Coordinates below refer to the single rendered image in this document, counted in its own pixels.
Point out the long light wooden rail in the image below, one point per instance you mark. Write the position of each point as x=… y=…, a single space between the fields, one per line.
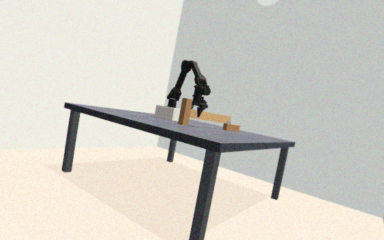
x=210 y=116

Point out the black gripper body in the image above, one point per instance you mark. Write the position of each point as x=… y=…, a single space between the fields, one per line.
x=197 y=101

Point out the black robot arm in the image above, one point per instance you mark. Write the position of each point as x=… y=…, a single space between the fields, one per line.
x=201 y=86

